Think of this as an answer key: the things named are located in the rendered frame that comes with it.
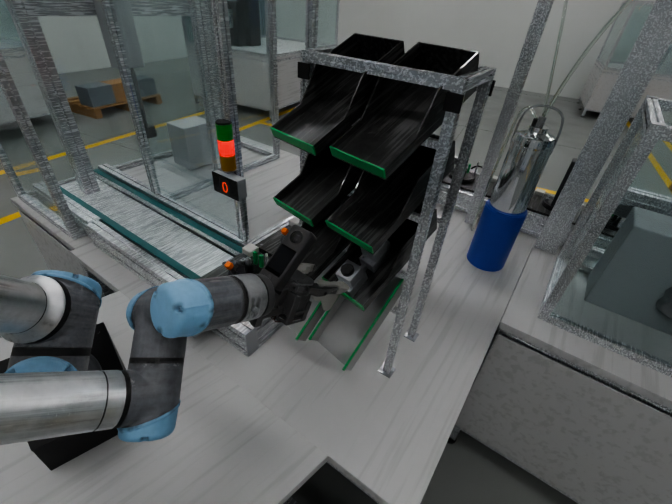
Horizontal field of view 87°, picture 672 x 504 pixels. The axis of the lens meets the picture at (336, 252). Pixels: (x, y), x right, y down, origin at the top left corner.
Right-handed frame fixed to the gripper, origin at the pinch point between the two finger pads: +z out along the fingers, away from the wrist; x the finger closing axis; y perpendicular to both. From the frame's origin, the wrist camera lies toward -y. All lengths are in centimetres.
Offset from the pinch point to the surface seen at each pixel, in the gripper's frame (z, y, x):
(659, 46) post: 96, -89, 30
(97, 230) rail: -1, 33, -105
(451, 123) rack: 2.9, -34.7, 11.3
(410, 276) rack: 18.2, -2.7, 9.8
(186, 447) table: -12, 52, -14
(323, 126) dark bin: -2.0, -27.7, -12.0
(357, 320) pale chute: 19.1, 14.8, 0.8
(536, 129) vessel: 77, -52, 10
